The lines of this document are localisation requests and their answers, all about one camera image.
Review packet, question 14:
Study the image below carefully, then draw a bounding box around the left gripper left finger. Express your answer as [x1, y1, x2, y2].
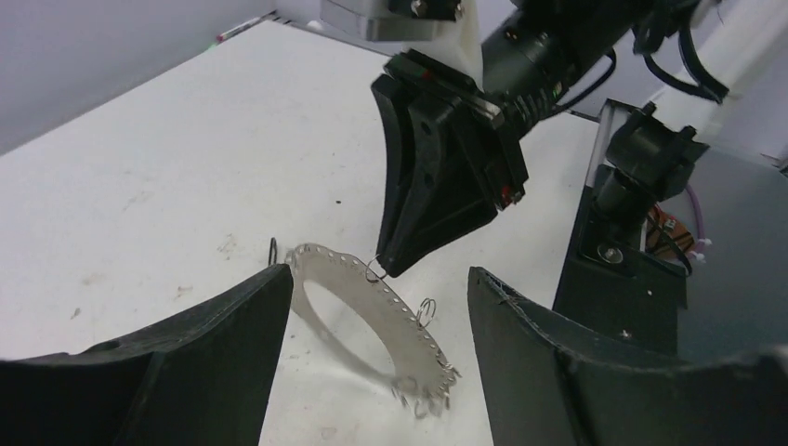
[1, 265, 294, 445]

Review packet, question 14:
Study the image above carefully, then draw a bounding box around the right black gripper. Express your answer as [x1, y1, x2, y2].
[371, 50, 528, 277]

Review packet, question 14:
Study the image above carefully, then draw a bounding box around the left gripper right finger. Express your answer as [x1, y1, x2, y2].
[467, 267, 787, 445]

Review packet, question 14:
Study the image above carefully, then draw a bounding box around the large silver keyring with keys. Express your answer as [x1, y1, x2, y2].
[284, 243, 461, 420]

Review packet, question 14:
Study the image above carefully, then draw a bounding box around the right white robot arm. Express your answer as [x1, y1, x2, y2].
[371, 1, 787, 277]

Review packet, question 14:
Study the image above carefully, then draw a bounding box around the red white marker pen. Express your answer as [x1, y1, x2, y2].
[216, 16, 264, 44]

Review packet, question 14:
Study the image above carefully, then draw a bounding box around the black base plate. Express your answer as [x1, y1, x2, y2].
[552, 165, 687, 356]

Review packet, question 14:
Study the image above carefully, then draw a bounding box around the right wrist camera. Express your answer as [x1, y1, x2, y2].
[319, 0, 484, 81]

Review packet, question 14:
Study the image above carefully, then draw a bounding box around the aluminium frame rail right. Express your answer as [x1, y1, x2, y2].
[585, 98, 636, 188]

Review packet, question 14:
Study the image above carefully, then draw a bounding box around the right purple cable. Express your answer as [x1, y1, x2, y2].
[686, 183, 714, 263]

